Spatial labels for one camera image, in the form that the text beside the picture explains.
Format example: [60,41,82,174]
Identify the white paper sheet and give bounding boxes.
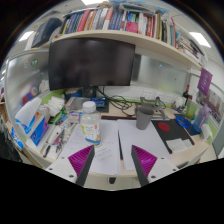
[58,119,122,177]
[116,118,171,172]

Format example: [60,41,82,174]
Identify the coiled blue cable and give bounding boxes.
[174,114,192,129]

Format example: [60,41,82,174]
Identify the stack of white tissues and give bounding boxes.
[43,95,66,118]

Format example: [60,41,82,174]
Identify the navy desk mat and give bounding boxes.
[173,113,201,137]

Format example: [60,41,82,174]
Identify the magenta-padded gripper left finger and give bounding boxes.
[44,144,96,187]

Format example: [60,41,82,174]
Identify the framed group photo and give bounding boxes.
[196,89,223,123]

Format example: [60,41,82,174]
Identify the purple water bottle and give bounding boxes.
[192,105,211,134]

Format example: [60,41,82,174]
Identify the white tissue pack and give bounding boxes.
[200,123,213,141]

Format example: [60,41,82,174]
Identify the clear plastic drink bottle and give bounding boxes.
[80,100,102,148]

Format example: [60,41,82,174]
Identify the small blue device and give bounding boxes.
[90,96,109,109]

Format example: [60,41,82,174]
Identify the grey cup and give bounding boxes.
[134,105,155,131]

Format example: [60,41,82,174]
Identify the blue tissue box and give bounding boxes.
[14,96,50,147]

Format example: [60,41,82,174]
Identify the black computer monitor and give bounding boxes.
[47,37,137,98]

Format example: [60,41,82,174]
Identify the white folded napkin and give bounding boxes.
[165,137,189,154]

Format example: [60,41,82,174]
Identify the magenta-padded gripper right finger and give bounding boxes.
[130,144,179,187]

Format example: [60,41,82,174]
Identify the grey metal laptop stand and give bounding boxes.
[134,96,171,122]

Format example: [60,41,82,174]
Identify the round blue tin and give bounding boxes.
[64,88,83,101]

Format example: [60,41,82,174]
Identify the black cables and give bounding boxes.
[99,87,136,118]

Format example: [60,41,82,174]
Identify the dark blue box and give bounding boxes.
[31,17,64,49]

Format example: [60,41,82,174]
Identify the clear plastic box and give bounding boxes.
[64,96,91,113]

